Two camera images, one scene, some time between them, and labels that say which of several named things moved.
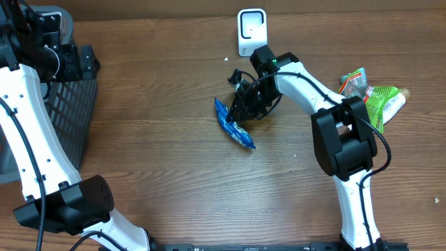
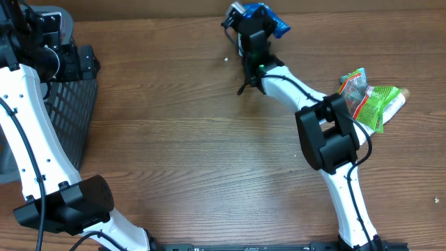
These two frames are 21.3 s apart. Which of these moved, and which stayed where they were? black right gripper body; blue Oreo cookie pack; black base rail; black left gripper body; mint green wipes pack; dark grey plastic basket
Moved: blue Oreo cookie pack; black right gripper body
Stayed: black left gripper body; black base rail; dark grey plastic basket; mint green wipes pack
